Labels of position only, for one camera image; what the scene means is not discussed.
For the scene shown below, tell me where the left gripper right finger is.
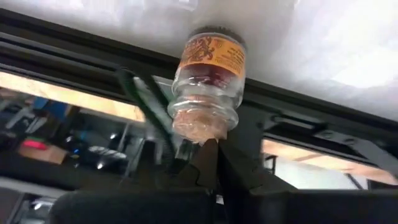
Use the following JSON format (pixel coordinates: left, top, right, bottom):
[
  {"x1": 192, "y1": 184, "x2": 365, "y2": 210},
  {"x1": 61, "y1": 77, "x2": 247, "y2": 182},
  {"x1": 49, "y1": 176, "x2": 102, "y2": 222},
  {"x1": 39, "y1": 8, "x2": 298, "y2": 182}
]
[{"x1": 217, "y1": 138, "x2": 398, "y2": 224}]

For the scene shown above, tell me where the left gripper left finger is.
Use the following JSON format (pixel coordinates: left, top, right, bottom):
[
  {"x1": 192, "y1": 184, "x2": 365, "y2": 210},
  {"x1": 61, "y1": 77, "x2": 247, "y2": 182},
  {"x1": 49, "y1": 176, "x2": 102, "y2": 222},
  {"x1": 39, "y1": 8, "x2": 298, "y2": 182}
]
[{"x1": 49, "y1": 138, "x2": 219, "y2": 224}]

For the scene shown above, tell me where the orange-label glass spice jar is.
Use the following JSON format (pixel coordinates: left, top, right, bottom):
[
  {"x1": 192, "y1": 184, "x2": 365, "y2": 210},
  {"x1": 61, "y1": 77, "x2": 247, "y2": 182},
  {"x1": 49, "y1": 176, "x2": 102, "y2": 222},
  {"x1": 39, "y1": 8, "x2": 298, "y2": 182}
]
[{"x1": 167, "y1": 26, "x2": 248, "y2": 146}]

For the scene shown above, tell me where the brown cardboard box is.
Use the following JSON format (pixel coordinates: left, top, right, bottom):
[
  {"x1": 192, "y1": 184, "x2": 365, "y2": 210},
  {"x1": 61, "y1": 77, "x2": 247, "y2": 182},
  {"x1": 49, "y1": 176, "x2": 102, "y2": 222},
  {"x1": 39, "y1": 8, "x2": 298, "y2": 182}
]
[{"x1": 17, "y1": 141, "x2": 68, "y2": 165}]

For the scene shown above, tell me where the pink flat object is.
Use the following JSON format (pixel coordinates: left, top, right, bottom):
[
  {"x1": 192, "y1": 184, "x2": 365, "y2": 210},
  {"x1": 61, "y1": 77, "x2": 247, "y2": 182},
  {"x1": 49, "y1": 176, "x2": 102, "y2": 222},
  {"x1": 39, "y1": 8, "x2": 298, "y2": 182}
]
[{"x1": 21, "y1": 139, "x2": 47, "y2": 151}]

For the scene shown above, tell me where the black ribbed cable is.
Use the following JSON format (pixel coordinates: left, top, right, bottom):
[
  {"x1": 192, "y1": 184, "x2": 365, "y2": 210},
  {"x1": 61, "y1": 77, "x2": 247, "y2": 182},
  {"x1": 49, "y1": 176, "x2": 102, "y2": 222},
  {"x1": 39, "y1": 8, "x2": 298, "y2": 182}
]
[{"x1": 116, "y1": 67, "x2": 178, "y2": 170}]

